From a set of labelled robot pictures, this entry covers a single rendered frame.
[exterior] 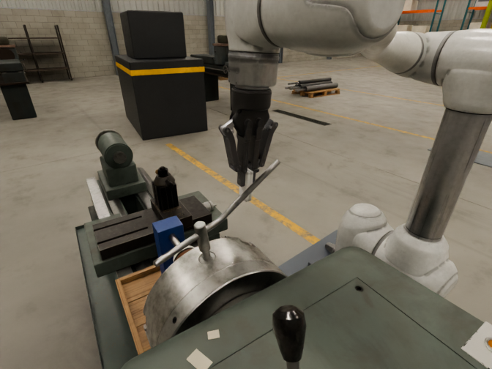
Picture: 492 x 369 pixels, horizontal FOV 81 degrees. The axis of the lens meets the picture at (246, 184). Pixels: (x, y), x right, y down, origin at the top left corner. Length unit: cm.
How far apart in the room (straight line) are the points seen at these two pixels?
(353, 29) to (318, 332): 39
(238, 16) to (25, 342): 218
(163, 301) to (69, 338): 166
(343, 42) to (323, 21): 3
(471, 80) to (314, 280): 58
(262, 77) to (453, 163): 58
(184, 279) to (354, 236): 69
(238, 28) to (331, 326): 47
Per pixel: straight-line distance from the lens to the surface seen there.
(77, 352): 215
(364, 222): 108
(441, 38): 92
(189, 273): 58
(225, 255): 59
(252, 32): 49
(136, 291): 106
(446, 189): 94
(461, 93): 87
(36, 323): 242
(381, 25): 39
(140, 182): 165
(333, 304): 51
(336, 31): 38
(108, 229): 122
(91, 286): 166
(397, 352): 49
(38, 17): 1438
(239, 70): 52
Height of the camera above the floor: 163
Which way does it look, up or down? 28 degrees down
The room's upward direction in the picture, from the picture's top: straight up
